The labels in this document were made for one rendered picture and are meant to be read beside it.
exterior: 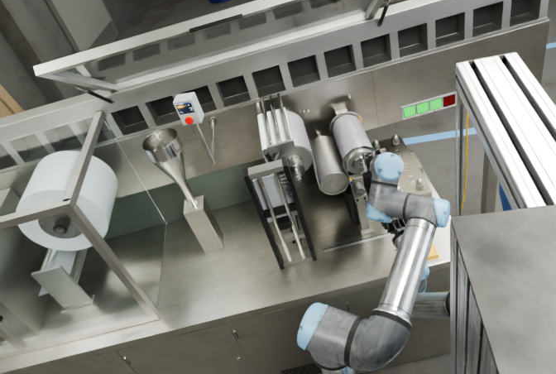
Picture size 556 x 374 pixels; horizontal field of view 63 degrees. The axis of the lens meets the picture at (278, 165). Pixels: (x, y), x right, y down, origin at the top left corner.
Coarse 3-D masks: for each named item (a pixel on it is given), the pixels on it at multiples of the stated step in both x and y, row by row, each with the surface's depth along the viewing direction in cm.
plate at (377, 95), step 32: (512, 32) 185; (544, 32) 187; (416, 64) 189; (448, 64) 191; (288, 96) 191; (320, 96) 193; (352, 96) 195; (384, 96) 197; (416, 96) 199; (192, 128) 196; (224, 128) 198; (256, 128) 200; (320, 128) 204; (128, 160) 202; (192, 160) 206; (224, 160) 209; (256, 160) 211
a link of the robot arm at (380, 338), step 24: (408, 216) 121; (432, 216) 117; (408, 240) 114; (432, 240) 115; (408, 264) 110; (408, 288) 107; (384, 312) 104; (408, 312) 105; (360, 336) 101; (384, 336) 100; (408, 336) 103; (360, 360) 100; (384, 360) 100
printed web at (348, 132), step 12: (288, 120) 181; (300, 120) 186; (348, 120) 188; (300, 132) 176; (336, 132) 188; (348, 132) 181; (360, 132) 181; (300, 144) 169; (336, 144) 199; (348, 144) 177; (360, 144) 174; (276, 156) 170; (312, 156) 172
